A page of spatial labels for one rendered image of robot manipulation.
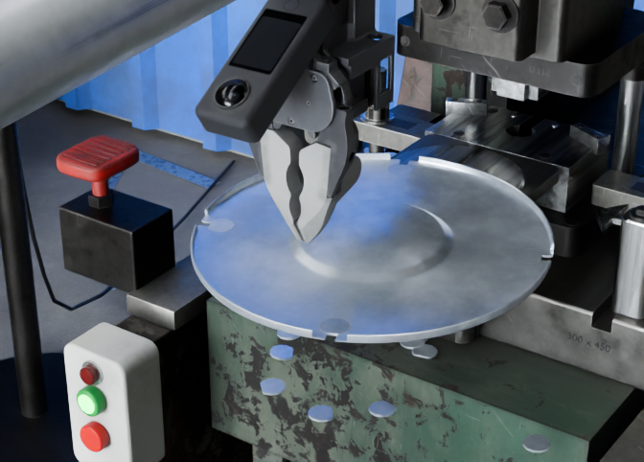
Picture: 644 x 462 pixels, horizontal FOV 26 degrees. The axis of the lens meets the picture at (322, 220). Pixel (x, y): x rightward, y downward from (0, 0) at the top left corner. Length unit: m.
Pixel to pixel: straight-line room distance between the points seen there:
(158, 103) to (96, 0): 2.55
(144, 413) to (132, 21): 0.67
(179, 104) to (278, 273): 2.11
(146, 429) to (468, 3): 0.49
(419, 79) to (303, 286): 0.63
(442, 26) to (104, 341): 0.42
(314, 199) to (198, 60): 2.10
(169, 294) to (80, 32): 0.68
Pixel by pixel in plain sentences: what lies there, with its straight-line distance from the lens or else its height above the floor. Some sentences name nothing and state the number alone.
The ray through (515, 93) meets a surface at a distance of 1.30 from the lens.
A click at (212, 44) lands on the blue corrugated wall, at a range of 3.02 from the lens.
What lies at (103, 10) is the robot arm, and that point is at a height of 1.10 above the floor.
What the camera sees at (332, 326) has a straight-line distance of 1.02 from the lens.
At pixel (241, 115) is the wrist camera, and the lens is 0.91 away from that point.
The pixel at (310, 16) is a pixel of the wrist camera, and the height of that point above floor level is 1.00.
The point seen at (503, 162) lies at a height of 0.78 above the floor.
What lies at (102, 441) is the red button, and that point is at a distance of 1.31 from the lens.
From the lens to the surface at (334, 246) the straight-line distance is 1.10.
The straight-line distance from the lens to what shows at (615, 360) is 1.21.
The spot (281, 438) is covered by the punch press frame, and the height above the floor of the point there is 0.52.
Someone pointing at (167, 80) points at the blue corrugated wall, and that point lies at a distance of 3.18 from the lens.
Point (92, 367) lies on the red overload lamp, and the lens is 1.28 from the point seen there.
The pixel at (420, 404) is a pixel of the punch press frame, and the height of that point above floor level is 0.62.
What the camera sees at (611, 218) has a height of 0.79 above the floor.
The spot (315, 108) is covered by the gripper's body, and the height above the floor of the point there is 0.94.
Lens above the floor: 1.31
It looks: 27 degrees down
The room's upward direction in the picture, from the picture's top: straight up
